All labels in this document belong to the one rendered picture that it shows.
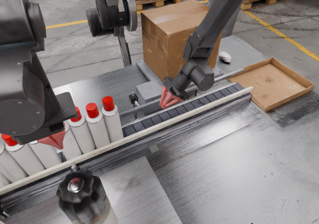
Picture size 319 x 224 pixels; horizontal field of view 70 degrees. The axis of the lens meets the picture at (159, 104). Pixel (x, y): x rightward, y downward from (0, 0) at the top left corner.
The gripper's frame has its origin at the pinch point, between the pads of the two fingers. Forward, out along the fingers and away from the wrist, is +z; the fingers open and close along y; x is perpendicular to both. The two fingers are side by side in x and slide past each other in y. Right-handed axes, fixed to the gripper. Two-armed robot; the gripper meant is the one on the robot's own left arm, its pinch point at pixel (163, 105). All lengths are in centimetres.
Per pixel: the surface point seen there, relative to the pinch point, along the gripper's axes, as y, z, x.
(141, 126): -0.6, 11.9, -1.5
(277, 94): 8, -27, 52
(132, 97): -8.2, 5.1, -7.3
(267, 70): -9, -34, 59
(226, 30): -148, -50, 180
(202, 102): -0.6, -6.5, 20.0
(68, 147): 3.9, 21.7, -27.4
